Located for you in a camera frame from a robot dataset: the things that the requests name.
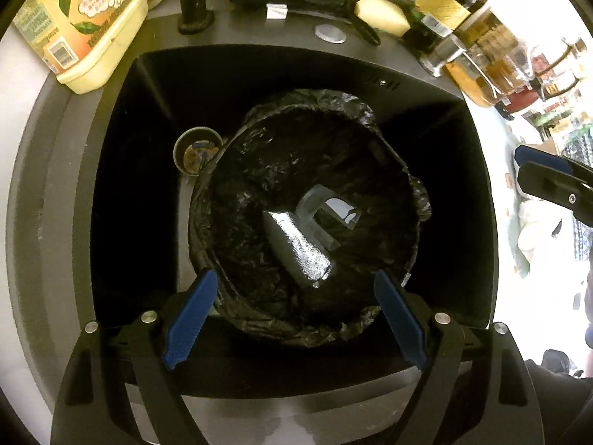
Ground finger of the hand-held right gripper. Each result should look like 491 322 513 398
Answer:
514 145 593 170
517 161 593 216

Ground row of sauce bottles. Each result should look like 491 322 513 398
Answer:
528 37 593 119

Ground clear oil bottle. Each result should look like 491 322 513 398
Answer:
445 4 533 108

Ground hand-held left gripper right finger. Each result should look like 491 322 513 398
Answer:
373 269 543 445

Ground round metal sink cap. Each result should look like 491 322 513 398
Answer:
315 23 347 43

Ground small clear glass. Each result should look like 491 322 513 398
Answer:
419 36 465 78

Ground green bottle with yellow label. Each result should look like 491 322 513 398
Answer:
401 0 502 56

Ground yellow detergent bottle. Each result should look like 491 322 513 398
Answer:
13 0 149 94

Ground yellow sponge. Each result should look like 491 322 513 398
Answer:
359 0 418 38

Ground round bin with black bag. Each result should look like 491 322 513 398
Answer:
188 87 433 348

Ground dark sauce bottle red label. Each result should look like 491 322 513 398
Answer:
499 87 543 121

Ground silver foil packet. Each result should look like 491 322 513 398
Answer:
262 208 334 290

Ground clear plastic piece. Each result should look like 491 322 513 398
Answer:
296 185 363 252

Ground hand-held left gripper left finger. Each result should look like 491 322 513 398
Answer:
50 269 218 445

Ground metal sink drain strainer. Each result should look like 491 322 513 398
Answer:
173 126 223 177

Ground black kitchen sink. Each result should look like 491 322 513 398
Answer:
7 23 507 445

